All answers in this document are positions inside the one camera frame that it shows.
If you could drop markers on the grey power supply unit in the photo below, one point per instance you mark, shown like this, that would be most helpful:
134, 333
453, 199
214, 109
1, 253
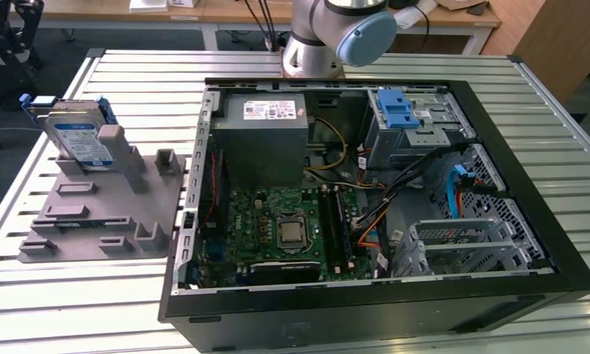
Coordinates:
259, 155

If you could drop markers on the black PC case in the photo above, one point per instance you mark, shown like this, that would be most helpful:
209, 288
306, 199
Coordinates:
323, 313

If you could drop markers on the black bin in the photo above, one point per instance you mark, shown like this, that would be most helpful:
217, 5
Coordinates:
9, 88

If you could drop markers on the white plastic device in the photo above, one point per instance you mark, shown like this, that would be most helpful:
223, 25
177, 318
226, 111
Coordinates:
407, 16

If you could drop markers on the brown cardboard piece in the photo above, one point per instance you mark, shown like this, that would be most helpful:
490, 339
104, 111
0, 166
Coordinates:
451, 3

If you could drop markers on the grey metal drive cage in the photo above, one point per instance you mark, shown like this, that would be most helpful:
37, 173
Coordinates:
398, 147

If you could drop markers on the silver CPU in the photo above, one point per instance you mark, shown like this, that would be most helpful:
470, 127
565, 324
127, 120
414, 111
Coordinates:
290, 232

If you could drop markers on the blue plastic drive latch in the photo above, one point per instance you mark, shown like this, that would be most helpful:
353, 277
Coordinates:
395, 110

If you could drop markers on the hard disk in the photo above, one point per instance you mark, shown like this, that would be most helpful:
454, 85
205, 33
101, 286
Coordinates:
78, 144

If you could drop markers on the grey parts rack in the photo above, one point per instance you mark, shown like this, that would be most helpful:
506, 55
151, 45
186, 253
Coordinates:
117, 206

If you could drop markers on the black graphics card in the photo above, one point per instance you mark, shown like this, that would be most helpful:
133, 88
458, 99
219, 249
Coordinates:
285, 273

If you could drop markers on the black RAM slot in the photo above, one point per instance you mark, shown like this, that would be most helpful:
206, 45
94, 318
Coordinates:
326, 228
339, 228
333, 228

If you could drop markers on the small white box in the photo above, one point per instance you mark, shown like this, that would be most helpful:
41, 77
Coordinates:
183, 3

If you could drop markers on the white cardboard box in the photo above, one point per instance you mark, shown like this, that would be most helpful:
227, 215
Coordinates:
146, 5

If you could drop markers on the green motherboard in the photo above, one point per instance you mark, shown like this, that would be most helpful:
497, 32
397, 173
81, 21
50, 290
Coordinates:
255, 221

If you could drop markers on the wooden desk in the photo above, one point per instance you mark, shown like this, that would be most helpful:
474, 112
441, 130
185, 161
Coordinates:
146, 16

